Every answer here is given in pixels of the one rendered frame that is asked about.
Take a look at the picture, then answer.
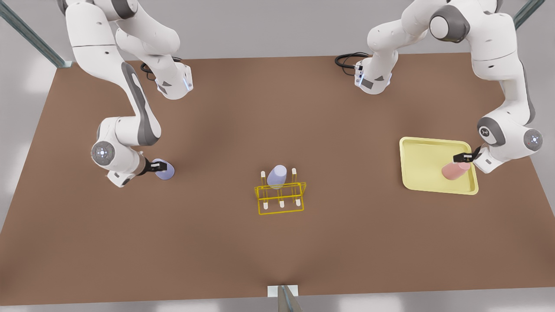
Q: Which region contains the lavender cup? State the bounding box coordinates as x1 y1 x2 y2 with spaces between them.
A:
267 165 288 190
153 158 176 181

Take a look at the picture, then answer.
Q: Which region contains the pink cup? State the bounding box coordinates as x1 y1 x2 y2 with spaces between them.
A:
441 162 471 181

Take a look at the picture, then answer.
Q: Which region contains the yellow tray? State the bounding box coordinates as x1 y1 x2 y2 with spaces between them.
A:
399 136 479 195

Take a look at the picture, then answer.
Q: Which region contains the black cable loop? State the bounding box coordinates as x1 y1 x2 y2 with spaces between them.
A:
335 52 371 68
140 56 183 81

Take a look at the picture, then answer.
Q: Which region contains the yellow wire cup rack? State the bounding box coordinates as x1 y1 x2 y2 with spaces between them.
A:
254 168 307 215

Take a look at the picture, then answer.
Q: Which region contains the silver frame post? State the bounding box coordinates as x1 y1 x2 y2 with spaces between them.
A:
267 285 303 312
0 2 72 69
513 0 546 30

